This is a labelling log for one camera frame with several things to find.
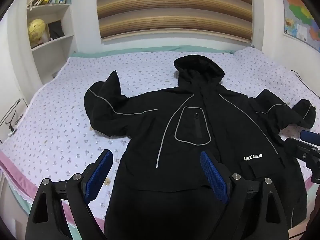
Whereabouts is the green bed sheet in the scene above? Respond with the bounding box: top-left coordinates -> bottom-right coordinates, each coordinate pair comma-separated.
69,45 -> 236,58

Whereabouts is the black hooded jacket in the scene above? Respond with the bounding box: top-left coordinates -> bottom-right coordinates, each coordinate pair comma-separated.
84,54 -> 317,240

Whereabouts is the yellow globe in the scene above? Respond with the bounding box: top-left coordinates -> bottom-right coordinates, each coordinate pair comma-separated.
27,19 -> 47,48

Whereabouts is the floral quilted bed cover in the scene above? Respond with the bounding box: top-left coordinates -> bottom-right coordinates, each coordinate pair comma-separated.
0,46 -> 320,232

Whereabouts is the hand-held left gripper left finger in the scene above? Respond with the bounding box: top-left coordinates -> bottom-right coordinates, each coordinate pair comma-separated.
26,149 -> 114,240

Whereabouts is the colourful wall map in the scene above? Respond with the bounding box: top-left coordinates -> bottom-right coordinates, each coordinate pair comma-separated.
279,0 -> 320,52

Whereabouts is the black box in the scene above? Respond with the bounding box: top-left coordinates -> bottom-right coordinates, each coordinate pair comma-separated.
47,20 -> 65,39

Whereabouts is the white bag with black drawing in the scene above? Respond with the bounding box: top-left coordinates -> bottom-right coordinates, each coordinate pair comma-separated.
0,97 -> 28,144

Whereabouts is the white bookshelf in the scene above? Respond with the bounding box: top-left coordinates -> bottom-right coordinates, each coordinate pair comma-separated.
26,0 -> 75,53

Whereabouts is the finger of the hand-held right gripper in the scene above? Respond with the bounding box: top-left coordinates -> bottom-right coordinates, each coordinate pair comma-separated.
300,129 -> 320,146

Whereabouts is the brown striped window blind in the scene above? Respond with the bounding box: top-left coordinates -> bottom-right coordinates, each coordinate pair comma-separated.
95,0 -> 253,41

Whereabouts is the pink bed skirt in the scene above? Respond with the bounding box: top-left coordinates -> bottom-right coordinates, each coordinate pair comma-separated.
0,152 -> 107,232

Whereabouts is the black cable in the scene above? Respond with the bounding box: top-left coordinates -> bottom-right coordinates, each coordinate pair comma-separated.
290,70 -> 320,107

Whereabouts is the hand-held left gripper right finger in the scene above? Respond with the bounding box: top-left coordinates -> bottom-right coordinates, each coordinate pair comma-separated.
200,151 -> 290,240

